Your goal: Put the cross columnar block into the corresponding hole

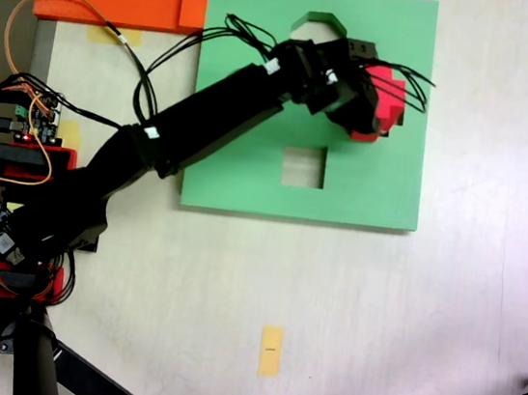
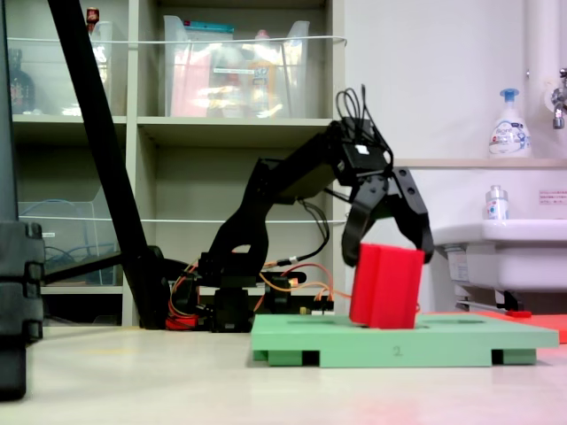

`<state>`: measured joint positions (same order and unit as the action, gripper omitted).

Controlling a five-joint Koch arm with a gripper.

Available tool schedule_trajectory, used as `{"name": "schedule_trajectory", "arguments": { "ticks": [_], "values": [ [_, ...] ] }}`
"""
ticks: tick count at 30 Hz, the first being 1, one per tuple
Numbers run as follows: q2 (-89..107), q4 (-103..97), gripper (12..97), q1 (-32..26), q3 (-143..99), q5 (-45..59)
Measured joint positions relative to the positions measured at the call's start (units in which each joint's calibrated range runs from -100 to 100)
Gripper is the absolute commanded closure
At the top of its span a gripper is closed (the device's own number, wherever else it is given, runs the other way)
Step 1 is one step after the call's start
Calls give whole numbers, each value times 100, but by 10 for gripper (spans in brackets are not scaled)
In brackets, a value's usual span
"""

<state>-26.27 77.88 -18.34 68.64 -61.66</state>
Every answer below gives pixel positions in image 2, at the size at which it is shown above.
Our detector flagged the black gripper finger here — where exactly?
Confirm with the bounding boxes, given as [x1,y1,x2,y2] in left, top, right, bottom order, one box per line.
[384,166,436,266]
[342,175,390,267]

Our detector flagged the red cross columnar block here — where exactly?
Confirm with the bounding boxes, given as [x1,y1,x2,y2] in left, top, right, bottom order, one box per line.
[348,242,426,331]

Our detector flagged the small clear sanitizer bottle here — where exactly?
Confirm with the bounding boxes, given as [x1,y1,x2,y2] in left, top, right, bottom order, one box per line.
[484,184,509,221]

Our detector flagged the green servo driver board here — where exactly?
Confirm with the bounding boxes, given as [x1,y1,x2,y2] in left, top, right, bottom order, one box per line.
[299,295,337,317]

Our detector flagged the white ceramic sink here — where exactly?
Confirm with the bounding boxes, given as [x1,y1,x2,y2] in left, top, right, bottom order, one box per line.
[427,219,567,293]

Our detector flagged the white soap pump bottle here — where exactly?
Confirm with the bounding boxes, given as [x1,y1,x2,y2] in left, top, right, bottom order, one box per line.
[488,88,532,159]

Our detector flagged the orange detergent bottle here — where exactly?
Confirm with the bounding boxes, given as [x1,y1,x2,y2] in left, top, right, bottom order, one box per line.
[247,29,279,118]

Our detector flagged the beige shelf unit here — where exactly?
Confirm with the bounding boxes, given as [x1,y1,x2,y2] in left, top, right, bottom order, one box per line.
[4,0,347,328]

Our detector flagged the green shape sorter board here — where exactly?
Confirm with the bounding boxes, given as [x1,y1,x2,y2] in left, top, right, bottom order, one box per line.
[250,313,560,368]

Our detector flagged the metal water faucet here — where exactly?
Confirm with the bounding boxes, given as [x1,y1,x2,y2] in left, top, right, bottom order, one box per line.
[548,67,567,130]

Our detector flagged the pink refill pouch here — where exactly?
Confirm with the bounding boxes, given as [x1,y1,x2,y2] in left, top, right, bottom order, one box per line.
[170,50,212,118]

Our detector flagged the teal topped package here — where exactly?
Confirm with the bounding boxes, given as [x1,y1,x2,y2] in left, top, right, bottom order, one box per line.
[183,19,235,36]

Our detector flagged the large clear storage bin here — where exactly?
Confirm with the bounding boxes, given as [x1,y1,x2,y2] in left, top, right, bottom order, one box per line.
[162,15,311,120]

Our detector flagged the dark glass bottle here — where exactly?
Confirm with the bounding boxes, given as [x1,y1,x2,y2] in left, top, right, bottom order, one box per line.
[8,48,36,115]

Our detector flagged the thin black gripper servo wires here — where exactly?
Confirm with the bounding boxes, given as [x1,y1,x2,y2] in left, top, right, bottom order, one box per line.
[335,84,395,167]

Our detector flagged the black cable with white tag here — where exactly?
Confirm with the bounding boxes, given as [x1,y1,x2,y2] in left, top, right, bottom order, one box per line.
[265,198,332,269]

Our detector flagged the white shelf guard cord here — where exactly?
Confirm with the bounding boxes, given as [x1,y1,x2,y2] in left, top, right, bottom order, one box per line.
[6,35,347,48]
[17,212,352,225]

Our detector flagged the clear bin with blue cables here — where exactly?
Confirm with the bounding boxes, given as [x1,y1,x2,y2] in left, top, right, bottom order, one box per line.
[17,201,120,287]

